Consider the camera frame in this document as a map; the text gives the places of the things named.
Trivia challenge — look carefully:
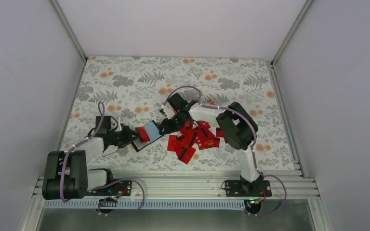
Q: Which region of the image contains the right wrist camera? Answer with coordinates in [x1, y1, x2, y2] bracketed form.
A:
[159, 106, 176, 119]

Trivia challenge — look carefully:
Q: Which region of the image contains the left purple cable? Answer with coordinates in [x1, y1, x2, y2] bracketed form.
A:
[59, 101, 145, 218]

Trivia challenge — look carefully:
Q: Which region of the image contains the aluminium rail frame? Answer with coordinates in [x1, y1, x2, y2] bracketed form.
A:
[31, 161, 320, 200]

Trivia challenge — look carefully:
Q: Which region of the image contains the red card front bottom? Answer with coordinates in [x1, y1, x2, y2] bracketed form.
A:
[176, 147, 196, 164]

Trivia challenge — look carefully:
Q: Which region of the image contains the black leather card holder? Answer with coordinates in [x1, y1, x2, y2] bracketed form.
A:
[132, 120, 163, 152]

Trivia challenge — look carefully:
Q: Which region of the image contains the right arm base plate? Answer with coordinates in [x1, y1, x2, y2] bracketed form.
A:
[221, 180, 272, 197]

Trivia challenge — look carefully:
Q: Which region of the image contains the purple cable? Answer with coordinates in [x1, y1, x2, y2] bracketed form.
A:
[163, 85, 287, 218]
[59, 101, 145, 218]

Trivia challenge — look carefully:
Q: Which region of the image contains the floral patterned table mat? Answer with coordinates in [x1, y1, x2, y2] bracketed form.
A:
[60, 56, 296, 172]

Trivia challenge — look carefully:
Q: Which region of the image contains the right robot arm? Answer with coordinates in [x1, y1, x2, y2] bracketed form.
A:
[158, 93, 264, 196]

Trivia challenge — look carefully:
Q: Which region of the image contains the red card left edge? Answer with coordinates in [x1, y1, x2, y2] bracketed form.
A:
[167, 135, 177, 152]

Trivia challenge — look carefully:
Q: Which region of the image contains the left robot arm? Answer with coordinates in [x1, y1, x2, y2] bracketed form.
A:
[42, 116, 141, 201]

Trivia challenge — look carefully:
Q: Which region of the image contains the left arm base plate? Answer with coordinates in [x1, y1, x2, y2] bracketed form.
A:
[86, 180, 132, 197]

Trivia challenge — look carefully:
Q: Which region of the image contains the white red circle card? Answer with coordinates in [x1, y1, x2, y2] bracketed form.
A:
[207, 99, 216, 106]

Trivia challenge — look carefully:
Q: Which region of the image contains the red VIP card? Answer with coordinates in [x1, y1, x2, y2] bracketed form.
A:
[198, 137, 220, 150]

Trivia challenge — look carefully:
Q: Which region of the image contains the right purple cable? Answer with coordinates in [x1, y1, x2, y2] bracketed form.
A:
[163, 85, 287, 218]

